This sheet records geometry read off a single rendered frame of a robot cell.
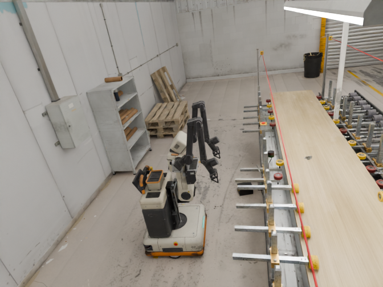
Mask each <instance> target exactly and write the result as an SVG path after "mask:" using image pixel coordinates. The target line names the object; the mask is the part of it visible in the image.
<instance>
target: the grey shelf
mask: <svg viewBox="0 0 383 287"><path fill-rule="evenodd" d="M122 78H123V80H122V81H116V82H109V83H106V82H104V83H102V84H100V85H98V86H97V87H95V88H93V89H91V90H90V91H88V92H86V94H87V97H88V100H89V103H90V106H91V109H92V112H93V116H94V118H95V121H96V125H97V128H98V130H99V133H100V137H101V140H102V142H103V145H104V148H105V152H106V154H107V157H108V160H109V164H110V166H111V169H112V172H113V175H116V173H115V172H114V171H133V175H136V171H135V167H136V166H137V164H138V162H139V161H140V160H141V159H142V157H143V156H144V155H145V153H146V152H147V150H148V149H149V148H150V150H149V151H152V149H151V146H150V141H149V137H148V132H147V129H146V124H145V120H144V116H143V113H142V108H141V104H140V99H139V96H138V91H137V87H136V83H135V78H134V76H126V77H122ZM115 89H117V91H122V92H123V94H122V95H121V96H120V97H119V99H120V101H116V100H115V97H114V94H113V91H114V90H115ZM135 90H136V91H135ZM111 98H112V99H111ZM137 99H138V100H137ZM130 108H135V109H137V110H138V112H137V113H136V114H135V115H134V116H133V117H131V118H130V119H129V120H128V121H127V122H126V123H125V124H124V125H122V123H121V118H120V115H119V111H120V110H121V109H123V110H125V109H128V110H129V109H130ZM127 126H128V127H130V128H131V129H133V128H134V127H137V130H136V132H135V133H134V134H133V136H131V138H130V139H129V140H128V141H127V139H126V136H125V133H124V129H125V128H126V127H127ZM147 139H148V140H147ZM106 147H107V148H106Z"/></svg>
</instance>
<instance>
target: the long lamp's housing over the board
mask: <svg viewBox="0 0 383 287"><path fill-rule="evenodd" d="M285 7H289V8H293V9H301V10H309V11H317V12H321V13H329V14H337V15H345V16H349V17H357V18H363V22H362V26H372V25H377V24H383V0H294V1H285V3H284V8H285Z"/></svg>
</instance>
